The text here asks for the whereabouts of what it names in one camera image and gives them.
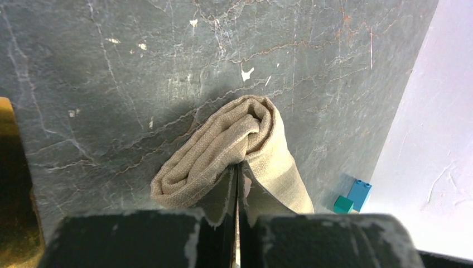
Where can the teal cube block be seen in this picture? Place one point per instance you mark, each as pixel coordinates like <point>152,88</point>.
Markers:
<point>343,205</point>

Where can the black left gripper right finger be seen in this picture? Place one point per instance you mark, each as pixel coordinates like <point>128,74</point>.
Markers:
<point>272,235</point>

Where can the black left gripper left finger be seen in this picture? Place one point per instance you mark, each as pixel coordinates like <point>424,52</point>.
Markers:
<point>200,236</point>

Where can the beige cloth napkin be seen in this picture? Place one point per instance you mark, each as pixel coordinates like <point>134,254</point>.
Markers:
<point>248,129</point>

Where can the blue triangular block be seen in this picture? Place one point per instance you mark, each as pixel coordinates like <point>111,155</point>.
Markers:
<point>359,194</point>

